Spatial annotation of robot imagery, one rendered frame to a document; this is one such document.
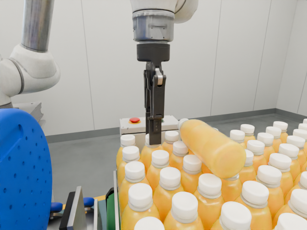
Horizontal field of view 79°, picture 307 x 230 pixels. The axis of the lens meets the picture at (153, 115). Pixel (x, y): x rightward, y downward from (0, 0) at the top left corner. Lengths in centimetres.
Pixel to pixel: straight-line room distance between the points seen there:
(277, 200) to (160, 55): 36
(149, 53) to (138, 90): 280
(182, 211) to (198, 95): 348
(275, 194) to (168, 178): 20
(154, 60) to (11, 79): 66
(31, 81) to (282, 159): 93
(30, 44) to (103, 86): 221
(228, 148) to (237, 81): 394
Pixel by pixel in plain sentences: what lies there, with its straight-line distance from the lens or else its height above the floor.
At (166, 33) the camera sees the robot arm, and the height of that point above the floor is 135.
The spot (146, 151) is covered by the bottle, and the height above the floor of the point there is 108.
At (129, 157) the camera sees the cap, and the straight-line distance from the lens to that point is 43.
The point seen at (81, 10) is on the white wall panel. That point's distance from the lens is 311.
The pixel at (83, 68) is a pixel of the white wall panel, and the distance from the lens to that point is 305.
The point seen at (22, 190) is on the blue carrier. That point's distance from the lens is 39.
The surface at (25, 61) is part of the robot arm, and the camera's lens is 96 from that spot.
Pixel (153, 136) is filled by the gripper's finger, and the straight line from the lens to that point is 45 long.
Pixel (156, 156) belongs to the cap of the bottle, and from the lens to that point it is 42.
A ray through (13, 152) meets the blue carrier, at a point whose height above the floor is 117.
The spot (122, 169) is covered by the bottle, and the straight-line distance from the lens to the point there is 45.
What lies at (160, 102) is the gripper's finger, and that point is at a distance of 40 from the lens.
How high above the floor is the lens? 131
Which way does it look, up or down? 17 degrees down
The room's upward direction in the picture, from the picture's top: straight up
